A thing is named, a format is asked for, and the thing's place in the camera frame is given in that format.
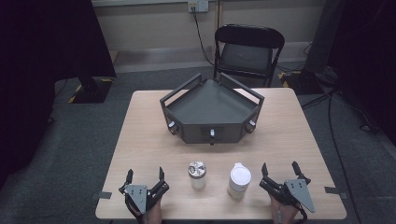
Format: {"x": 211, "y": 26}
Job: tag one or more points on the black folding chair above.
{"x": 246, "y": 57}

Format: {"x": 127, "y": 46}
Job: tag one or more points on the person's left hand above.
{"x": 154, "y": 214}

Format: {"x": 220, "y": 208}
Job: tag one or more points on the black stand base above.
{"x": 93, "y": 90}

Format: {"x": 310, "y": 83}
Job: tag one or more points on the white wall socket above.
{"x": 198, "y": 5}

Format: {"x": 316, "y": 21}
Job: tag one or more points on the silver lid seasoning jar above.
{"x": 197, "y": 171}

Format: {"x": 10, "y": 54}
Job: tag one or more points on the black curtain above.
{"x": 46, "y": 46}

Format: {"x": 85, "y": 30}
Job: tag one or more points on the grey curtain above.
{"x": 322, "y": 34}

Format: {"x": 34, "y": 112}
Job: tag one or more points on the black angular tray box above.
{"x": 211, "y": 104}

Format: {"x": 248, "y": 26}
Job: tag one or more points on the grey tape strip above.
{"x": 102, "y": 195}
{"x": 334, "y": 190}

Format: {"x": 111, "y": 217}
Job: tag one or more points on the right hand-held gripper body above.
{"x": 299, "y": 191}

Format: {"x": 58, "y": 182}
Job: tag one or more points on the person's right hand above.
{"x": 285, "y": 214}

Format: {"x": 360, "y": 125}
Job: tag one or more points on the black hook with white tab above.
{"x": 212, "y": 134}
{"x": 251, "y": 125}
{"x": 172, "y": 127}

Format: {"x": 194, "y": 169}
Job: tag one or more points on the white lid seasoning jar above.
{"x": 240, "y": 178}

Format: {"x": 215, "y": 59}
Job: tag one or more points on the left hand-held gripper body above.
{"x": 136, "y": 194}

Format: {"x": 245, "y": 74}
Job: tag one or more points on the dark curtain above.
{"x": 367, "y": 56}

